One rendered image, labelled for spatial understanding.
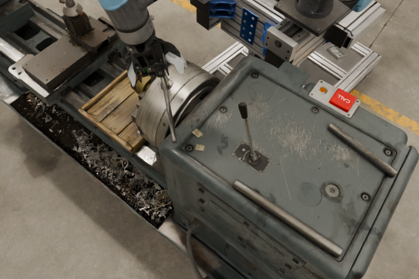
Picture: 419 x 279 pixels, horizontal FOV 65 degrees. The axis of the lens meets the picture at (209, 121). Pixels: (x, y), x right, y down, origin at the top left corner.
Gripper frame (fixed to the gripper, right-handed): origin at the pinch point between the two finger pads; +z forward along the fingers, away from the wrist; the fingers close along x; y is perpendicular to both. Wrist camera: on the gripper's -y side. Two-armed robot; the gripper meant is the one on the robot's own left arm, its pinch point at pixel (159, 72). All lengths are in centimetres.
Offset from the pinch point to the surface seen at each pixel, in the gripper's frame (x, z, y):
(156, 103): -4.6, 13.8, 1.2
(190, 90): 6.5, 12.6, 0.4
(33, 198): -110, 122, -15
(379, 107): 135, 163, -30
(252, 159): 18.0, 8.2, 27.2
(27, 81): -61, 39, -38
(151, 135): -9.2, 21.6, 7.8
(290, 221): 22.1, 5.4, 44.2
